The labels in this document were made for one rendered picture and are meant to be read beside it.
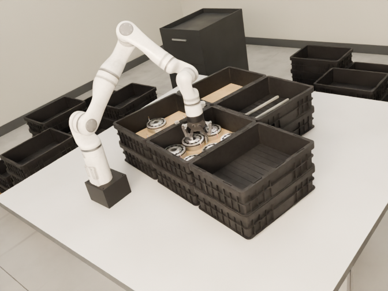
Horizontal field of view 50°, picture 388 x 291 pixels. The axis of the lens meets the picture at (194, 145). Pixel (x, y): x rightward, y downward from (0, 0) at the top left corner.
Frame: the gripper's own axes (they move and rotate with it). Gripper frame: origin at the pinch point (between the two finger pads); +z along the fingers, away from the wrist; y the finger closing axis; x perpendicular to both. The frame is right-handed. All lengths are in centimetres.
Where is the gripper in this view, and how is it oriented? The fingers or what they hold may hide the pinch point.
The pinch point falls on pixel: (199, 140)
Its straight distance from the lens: 187.9
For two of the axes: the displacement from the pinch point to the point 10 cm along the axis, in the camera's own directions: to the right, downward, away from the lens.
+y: 9.8, -1.0, -1.7
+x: 1.0, -5.2, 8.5
